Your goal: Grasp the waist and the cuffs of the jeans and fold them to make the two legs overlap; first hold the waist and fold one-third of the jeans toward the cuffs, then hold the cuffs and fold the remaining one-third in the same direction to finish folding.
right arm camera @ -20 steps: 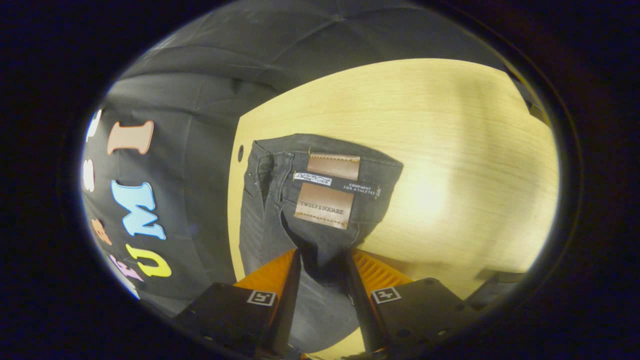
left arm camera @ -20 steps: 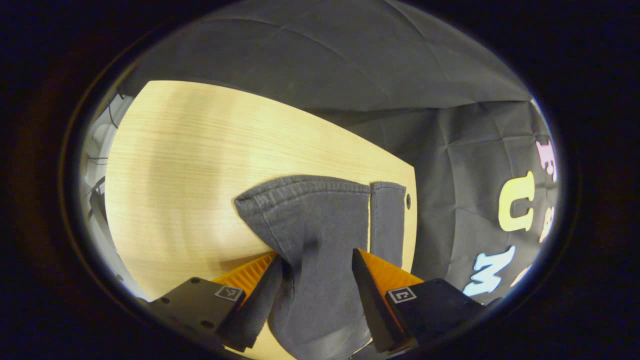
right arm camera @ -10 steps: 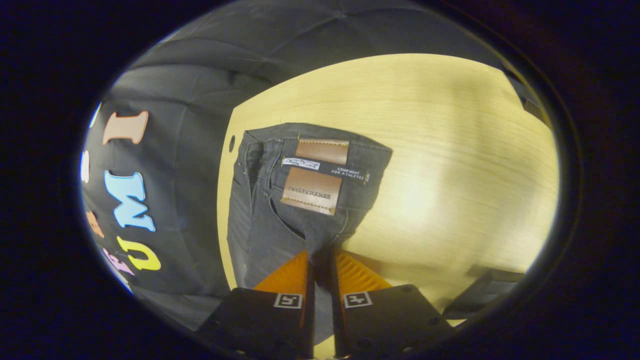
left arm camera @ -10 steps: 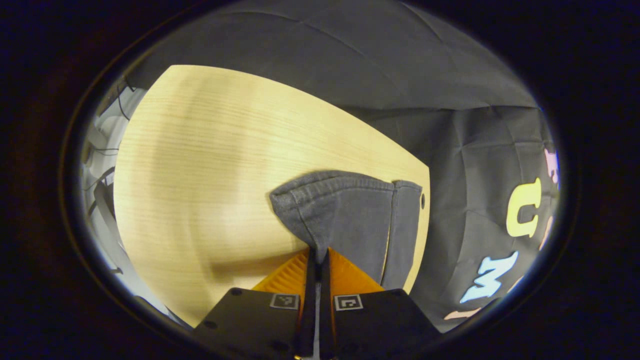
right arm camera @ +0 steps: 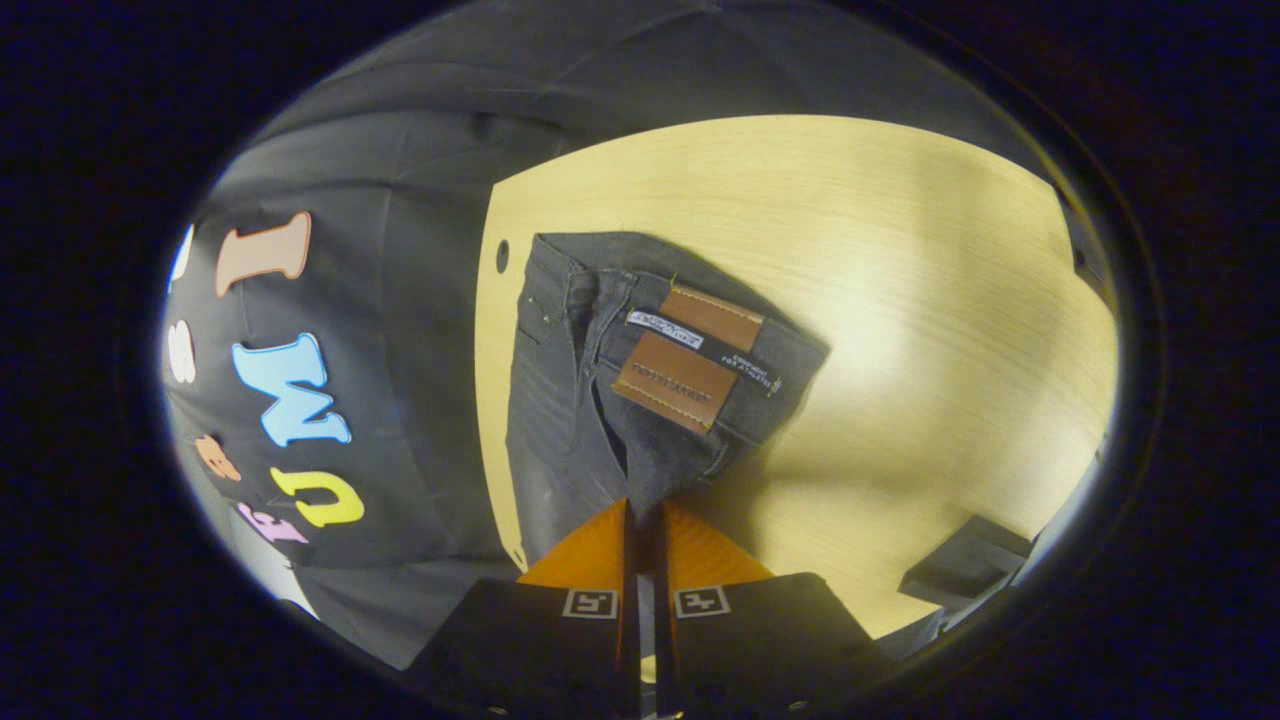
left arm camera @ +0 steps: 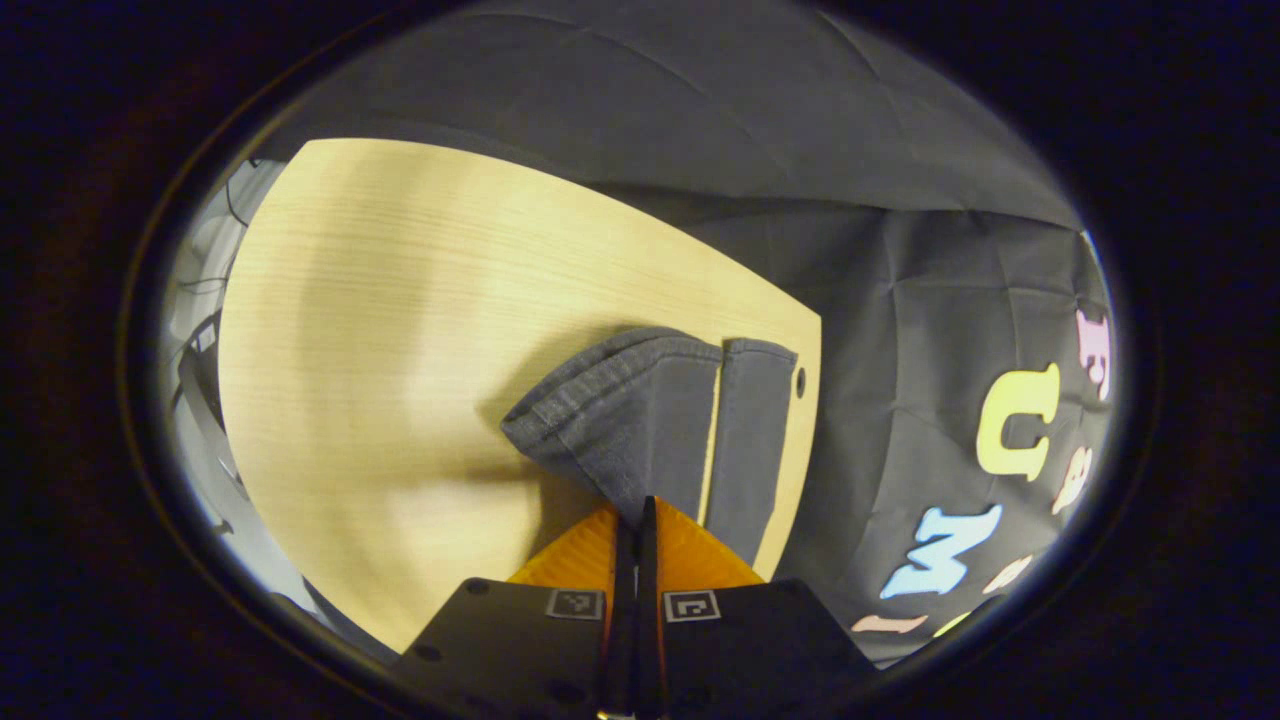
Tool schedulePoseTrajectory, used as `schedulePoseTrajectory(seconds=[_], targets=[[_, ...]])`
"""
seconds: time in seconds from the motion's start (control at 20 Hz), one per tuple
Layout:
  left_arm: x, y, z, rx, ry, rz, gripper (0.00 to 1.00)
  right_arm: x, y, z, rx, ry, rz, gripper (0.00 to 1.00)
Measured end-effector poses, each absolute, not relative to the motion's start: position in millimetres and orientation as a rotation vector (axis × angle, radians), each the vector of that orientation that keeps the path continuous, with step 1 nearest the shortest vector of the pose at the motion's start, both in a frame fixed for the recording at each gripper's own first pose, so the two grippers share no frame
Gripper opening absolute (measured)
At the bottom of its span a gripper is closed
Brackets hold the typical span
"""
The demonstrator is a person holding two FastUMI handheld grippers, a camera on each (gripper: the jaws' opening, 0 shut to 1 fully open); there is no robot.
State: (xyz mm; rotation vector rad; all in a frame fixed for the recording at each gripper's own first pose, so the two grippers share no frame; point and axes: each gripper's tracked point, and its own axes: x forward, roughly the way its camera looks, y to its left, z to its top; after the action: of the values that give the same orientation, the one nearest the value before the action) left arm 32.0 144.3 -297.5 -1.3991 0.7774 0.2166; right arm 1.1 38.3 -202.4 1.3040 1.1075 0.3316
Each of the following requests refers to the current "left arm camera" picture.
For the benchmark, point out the dark grey jeans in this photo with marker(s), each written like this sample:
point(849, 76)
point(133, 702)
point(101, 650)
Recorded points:
point(640, 420)

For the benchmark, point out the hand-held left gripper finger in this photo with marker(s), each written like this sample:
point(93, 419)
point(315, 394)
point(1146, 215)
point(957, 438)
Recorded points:
point(624, 640)
point(648, 640)

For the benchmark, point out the black backdrop cloth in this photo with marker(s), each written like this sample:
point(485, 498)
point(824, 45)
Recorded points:
point(900, 300)

